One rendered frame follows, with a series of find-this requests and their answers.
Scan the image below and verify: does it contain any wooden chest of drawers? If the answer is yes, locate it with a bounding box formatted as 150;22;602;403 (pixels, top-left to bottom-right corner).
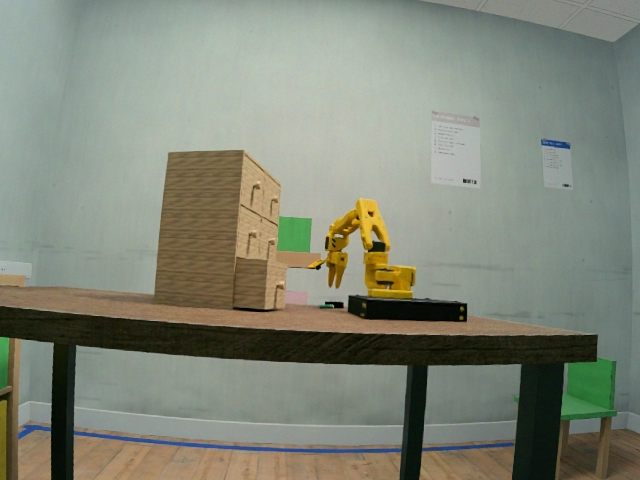
154;150;281;310

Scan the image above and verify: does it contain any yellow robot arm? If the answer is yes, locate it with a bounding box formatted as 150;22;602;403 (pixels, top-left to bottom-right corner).
324;199;414;299

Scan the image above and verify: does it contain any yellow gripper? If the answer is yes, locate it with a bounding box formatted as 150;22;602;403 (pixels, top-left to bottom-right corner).
308;251;348;289

